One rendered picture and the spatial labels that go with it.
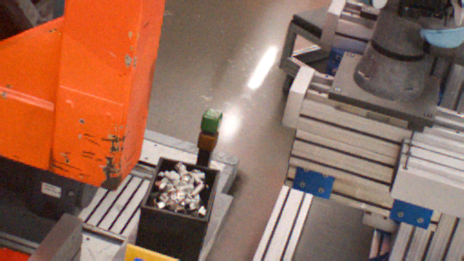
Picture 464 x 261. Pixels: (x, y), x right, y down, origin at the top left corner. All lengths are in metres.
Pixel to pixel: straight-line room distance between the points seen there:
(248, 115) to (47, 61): 1.61
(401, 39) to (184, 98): 1.68
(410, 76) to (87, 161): 0.70
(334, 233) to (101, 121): 0.90
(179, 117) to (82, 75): 1.48
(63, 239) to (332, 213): 0.88
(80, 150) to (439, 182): 0.74
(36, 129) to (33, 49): 0.18
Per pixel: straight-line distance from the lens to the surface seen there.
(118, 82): 1.84
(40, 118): 1.96
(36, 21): 2.42
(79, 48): 1.84
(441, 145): 1.97
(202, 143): 2.06
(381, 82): 1.92
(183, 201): 1.91
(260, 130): 3.34
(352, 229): 2.58
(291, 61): 3.55
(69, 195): 2.28
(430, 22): 1.59
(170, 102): 3.40
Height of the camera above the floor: 1.66
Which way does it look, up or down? 28 degrees down
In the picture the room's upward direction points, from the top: 11 degrees clockwise
